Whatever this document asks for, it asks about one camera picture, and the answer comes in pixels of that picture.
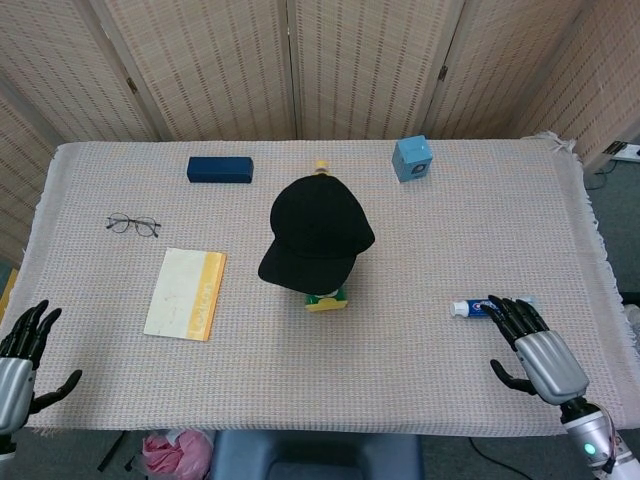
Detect pink plastic bag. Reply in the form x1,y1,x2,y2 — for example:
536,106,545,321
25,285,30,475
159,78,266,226
141,428,214,477

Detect green box with yellow lid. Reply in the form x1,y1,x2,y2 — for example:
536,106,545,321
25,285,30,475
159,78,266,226
304,287,350,315

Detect white and yellow notebook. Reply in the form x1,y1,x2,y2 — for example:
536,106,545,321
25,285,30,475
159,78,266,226
143,247,228,343

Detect white power strip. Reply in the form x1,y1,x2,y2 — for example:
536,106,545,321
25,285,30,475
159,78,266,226
603,141,640,163

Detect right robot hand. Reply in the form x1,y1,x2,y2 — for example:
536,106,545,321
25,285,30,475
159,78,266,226
479,294,592,406

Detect woven checked tablecloth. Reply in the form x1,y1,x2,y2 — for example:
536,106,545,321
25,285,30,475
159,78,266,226
19,132,640,437

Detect black cable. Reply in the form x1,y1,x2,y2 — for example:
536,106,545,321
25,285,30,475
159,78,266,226
467,437,532,474

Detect woven folding screen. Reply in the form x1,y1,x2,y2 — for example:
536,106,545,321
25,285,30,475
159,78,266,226
0,0,640,264

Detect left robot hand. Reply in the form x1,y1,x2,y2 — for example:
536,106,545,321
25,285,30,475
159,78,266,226
0,299,84,437

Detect yellow board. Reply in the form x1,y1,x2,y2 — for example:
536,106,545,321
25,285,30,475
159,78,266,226
0,268,19,324

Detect thin metal frame eyeglasses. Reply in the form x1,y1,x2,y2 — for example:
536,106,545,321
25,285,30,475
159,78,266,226
105,213,162,238

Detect navy blue glasses case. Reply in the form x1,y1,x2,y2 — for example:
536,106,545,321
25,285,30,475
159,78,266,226
187,156,255,185

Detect blue toothpaste tube white cap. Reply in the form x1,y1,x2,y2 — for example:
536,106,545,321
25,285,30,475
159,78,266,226
449,297,539,319

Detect light blue cube box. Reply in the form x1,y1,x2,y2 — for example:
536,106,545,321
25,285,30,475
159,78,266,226
392,135,432,184

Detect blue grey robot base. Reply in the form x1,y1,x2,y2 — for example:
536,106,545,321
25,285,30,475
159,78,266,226
209,428,426,480

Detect black baseball cap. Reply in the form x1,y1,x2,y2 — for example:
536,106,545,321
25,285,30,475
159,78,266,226
257,174,376,296

